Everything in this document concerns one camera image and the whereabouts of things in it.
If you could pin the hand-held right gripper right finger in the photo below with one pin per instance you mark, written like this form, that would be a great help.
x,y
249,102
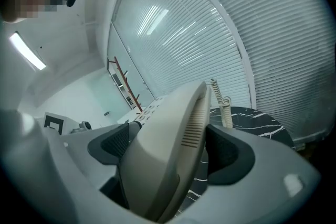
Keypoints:
x,y
262,181

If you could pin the white telephone handset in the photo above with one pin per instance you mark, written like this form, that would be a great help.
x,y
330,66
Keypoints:
x,y
162,152

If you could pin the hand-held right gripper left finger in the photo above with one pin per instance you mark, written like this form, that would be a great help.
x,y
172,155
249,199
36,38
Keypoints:
x,y
89,181

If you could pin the red wooden coat rack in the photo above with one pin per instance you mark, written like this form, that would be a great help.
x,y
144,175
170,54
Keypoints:
x,y
126,81

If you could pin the ceiling light panel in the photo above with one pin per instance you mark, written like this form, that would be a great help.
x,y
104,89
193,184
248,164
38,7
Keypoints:
x,y
27,51

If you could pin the light grey printed t-shirt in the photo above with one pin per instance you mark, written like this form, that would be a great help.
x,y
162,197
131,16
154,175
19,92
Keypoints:
x,y
15,154

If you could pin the white desk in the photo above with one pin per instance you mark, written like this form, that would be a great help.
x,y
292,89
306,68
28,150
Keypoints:
x,y
126,118

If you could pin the white venetian blinds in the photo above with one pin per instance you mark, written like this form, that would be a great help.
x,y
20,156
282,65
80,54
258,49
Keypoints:
x,y
288,47
183,34

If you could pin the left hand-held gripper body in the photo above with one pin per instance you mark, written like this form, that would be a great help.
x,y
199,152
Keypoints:
x,y
53,123

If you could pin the round black marble table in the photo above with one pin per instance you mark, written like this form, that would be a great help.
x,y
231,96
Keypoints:
x,y
252,120

